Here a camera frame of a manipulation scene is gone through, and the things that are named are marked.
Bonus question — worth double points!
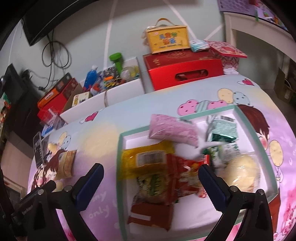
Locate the orange flat box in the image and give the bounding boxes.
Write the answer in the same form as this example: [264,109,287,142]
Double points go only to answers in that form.
[37,72,72,109]

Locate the dark green snack packet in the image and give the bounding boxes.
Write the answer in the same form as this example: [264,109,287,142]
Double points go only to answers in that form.
[207,115,238,143]

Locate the clear plastic container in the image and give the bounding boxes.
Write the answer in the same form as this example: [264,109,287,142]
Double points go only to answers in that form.
[42,108,67,130]

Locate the red box at left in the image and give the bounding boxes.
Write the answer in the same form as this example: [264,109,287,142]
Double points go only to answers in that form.
[37,78,78,121]

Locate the smartphone with lit screen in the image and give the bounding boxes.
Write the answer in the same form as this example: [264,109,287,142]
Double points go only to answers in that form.
[33,132,44,169]

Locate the pink snack packet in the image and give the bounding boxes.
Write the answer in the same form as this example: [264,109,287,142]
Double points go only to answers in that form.
[149,114,199,148]

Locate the red patterned flat box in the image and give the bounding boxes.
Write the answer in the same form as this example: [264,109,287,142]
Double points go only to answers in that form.
[206,41,247,70]

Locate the cartoon printed table cloth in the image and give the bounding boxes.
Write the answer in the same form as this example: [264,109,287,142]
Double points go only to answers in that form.
[27,74,296,241]

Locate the yellow snack packet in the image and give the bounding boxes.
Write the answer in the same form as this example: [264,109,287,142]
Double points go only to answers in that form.
[118,141,175,180]

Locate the clear bread bun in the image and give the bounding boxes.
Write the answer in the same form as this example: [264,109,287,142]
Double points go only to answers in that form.
[221,154,260,192]

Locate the light blue tissue pack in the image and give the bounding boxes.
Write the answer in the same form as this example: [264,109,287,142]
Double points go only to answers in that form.
[189,40,210,53]

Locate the red snack packet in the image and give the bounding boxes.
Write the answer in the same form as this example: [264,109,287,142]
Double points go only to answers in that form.
[166,154,210,199]

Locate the black cables on wall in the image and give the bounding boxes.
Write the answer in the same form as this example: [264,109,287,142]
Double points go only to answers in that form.
[21,29,72,91]

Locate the green dumbbell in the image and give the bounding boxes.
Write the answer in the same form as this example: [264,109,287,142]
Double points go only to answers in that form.
[109,52,123,74]

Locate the yellow handled gift box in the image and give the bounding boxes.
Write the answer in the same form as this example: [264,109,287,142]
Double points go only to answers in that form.
[142,18,190,54]

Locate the yellow jelly cup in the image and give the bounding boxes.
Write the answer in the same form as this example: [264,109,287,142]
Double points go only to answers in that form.
[47,143,58,156]

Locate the red packet at tray front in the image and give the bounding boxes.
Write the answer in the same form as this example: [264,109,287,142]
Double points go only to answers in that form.
[127,202,174,232]

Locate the white table with purple mat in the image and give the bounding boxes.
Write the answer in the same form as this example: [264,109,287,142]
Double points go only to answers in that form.
[218,1,295,75]

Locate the blue bead bottle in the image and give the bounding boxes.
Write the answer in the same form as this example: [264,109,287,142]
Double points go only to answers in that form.
[83,65,98,92]

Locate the clear round bottle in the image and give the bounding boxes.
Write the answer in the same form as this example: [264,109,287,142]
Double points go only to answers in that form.
[120,66,140,82]

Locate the large red gift box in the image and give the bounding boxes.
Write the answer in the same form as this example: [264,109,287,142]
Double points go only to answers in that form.
[143,49,224,90]

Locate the beige barcode snack packet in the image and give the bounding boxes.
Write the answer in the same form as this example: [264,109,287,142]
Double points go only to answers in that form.
[55,150,76,180]

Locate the white teal-rimmed tray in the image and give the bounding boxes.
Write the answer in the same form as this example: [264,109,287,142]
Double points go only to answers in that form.
[116,105,278,240]

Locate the white card box in bin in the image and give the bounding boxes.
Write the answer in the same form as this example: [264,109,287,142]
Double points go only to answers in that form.
[72,91,92,107]

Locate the white cardboard toy box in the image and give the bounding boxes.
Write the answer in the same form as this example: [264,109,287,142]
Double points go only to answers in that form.
[60,57,154,123]

